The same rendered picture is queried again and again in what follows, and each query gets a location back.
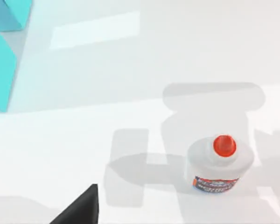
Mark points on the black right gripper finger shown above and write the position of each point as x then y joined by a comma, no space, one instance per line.
84,207

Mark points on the white bottle with red cap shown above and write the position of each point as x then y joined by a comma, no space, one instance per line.
218,168

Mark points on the light blue rack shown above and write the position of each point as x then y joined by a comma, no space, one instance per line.
2,58

